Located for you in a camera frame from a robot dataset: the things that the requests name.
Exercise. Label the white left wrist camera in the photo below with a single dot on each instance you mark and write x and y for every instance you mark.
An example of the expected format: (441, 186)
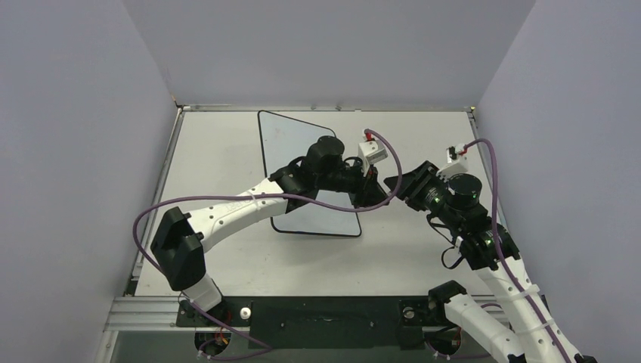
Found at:
(372, 152)

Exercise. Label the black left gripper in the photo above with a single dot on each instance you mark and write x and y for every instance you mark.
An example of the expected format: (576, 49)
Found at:
(369, 193)

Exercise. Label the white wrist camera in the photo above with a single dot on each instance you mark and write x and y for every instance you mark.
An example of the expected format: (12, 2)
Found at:
(372, 152)
(457, 162)

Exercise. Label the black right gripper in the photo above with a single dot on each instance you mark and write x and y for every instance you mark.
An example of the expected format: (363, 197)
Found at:
(420, 186)

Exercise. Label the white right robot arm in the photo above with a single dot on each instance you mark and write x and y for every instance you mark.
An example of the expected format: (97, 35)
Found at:
(532, 334)

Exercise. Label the black framed whiteboard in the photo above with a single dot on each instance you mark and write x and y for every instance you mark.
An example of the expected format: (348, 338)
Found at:
(282, 140)

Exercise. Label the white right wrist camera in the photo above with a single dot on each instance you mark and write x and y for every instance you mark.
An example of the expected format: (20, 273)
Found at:
(457, 162)

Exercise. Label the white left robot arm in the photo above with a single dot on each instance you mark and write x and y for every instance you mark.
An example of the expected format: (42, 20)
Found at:
(183, 238)

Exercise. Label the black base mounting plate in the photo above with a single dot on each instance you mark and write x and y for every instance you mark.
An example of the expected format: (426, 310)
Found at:
(403, 338)

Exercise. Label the aluminium front rail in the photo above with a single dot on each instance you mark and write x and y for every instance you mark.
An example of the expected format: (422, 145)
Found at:
(150, 313)

